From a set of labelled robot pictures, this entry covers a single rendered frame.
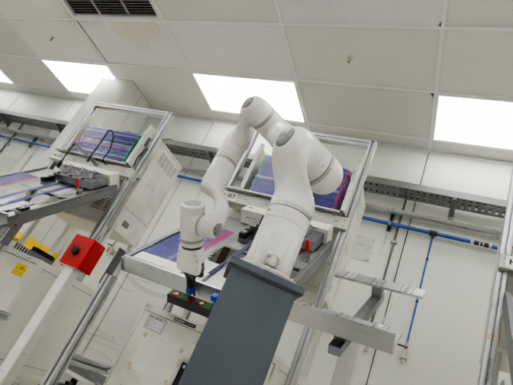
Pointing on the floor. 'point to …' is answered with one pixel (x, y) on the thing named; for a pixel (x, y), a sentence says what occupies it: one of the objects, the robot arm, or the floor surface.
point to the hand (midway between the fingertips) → (191, 283)
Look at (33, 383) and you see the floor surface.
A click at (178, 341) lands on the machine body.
